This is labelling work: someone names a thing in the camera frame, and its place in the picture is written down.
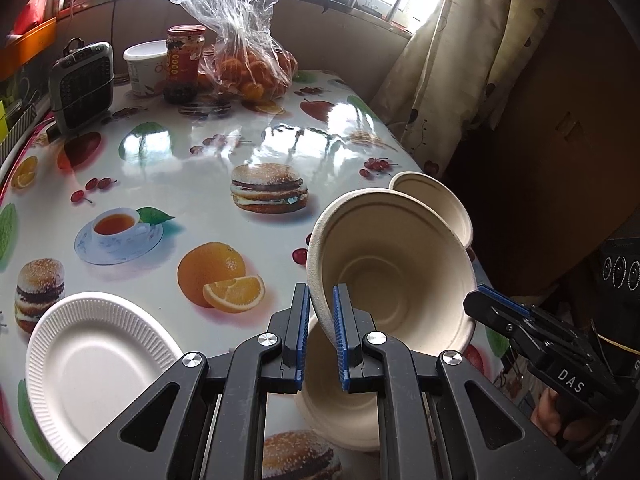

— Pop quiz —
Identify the food print glossy tablecloth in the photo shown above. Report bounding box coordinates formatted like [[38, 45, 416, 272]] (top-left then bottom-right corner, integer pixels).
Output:
[[0, 67, 501, 480]]

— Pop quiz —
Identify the beige paper bowl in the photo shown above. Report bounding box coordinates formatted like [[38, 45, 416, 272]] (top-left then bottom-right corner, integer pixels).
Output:
[[389, 171, 474, 251], [306, 187, 478, 356], [294, 317, 383, 453]]

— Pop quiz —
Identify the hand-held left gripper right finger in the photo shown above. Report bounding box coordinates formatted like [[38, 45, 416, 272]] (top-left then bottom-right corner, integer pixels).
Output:
[[331, 282, 581, 480]]

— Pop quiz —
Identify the cream curtain with cherry print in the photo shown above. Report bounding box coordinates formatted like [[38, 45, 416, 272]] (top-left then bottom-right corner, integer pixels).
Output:
[[372, 0, 566, 178]]

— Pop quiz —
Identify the clear plastic bag of oranges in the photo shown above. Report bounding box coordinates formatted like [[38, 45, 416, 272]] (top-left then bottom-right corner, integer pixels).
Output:
[[156, 0, 299, 102]]

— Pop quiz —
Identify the small grey heater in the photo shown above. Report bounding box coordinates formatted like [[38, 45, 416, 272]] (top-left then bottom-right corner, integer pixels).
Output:
[[49, 37, 116, 136]]

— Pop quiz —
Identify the glass jar with red label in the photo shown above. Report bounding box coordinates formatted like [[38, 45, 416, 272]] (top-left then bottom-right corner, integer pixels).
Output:
[[164, 25, 207, 105]]

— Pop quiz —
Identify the person's right hand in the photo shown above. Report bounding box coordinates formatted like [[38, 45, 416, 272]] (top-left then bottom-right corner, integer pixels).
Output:
[[530, 387, 618, 448]]

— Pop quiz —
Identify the grey striped box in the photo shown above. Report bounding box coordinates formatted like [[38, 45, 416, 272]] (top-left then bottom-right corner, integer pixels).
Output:
[[0, 105, 51, 161]]

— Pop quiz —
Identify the orange plastic tray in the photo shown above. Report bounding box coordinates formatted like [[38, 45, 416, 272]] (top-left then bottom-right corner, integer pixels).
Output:
[[0, 16, 58, 81]]

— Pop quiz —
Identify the white paper plate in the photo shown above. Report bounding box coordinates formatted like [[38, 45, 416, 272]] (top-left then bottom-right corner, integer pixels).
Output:
[[25, 292, 185, 465]]

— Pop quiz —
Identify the white plastic tub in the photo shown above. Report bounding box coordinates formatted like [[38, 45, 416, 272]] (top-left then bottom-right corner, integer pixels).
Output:
[[123, 40, 168, 97]]

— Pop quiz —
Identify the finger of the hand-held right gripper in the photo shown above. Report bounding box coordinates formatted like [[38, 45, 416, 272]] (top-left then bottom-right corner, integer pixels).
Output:
[[476, 284, 576, 341], [462, 292, 546, 361]]

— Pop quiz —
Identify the brown wooden cabinet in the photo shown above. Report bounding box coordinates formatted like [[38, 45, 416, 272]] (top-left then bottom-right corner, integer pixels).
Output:
[[445, 0, 640, 301]]

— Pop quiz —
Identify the person's right forearm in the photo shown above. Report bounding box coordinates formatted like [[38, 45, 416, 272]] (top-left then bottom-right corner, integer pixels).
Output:
[[565, 420, 626, 471]]

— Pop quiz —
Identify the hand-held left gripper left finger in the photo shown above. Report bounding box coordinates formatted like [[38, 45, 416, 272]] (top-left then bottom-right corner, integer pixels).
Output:
[[57, 282, 311, 480]]

